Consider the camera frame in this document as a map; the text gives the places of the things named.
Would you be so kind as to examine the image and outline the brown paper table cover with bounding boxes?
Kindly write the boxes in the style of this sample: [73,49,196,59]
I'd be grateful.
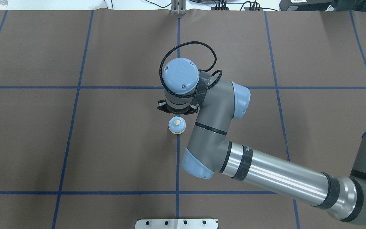
[0,9,366,229]

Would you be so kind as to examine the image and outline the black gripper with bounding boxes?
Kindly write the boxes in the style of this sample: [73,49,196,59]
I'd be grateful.
[157,100,199,115]

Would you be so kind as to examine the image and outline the black camera cable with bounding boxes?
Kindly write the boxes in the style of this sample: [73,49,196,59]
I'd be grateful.
[159,41,223,99]

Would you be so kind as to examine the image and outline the white pedestal base plate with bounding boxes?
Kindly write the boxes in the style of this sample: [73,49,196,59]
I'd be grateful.
[135,219,219,229]

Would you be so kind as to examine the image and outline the blue and cream bell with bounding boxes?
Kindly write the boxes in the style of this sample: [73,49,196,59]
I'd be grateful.
[168,116,186,135]

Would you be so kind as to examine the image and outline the aluminium frame post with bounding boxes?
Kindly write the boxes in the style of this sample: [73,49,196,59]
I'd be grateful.
[170,0,187,16]

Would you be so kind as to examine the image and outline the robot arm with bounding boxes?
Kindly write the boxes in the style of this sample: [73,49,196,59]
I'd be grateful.
[158,58,366,225]

